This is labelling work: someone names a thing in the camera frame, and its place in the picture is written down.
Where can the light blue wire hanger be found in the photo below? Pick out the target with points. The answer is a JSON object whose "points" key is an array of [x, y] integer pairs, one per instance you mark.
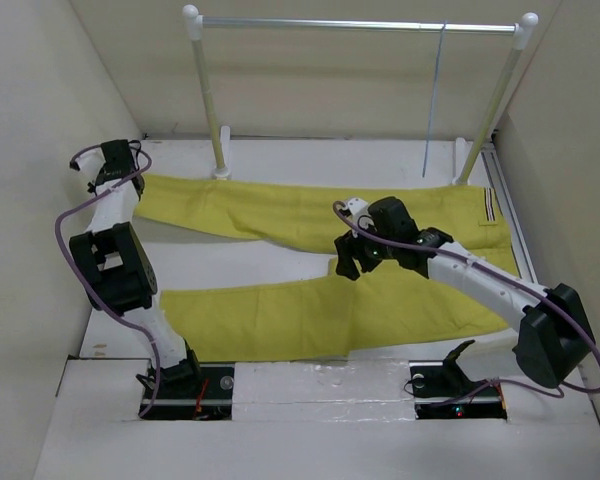
{"points": [[433, 99]]}

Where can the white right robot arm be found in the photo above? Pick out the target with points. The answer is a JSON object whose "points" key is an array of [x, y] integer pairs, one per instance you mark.
{"points": [[553, 332]]}

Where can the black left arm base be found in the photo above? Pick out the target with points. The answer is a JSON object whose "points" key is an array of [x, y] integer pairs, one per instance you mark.
{"points": [[209, 398]]}

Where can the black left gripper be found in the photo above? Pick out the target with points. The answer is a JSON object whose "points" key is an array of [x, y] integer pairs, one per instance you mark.
{"points": [[91, 188]]}

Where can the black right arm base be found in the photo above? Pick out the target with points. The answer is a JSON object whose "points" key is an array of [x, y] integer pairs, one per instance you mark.
{"points": [[442, 391]]}

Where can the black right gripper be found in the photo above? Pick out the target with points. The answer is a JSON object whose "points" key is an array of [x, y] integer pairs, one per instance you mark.
{"points": [[348, 245]]}

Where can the yellow-green trousers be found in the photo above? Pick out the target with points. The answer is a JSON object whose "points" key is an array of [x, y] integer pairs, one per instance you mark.
{"points": [[329, 315]]}

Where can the aluminium rail at right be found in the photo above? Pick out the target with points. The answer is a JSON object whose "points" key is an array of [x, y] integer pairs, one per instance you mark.
{"points": [[497, 180]]}

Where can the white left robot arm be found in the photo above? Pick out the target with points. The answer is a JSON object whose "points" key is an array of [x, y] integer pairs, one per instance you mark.
{"points": [[111, 259]]}

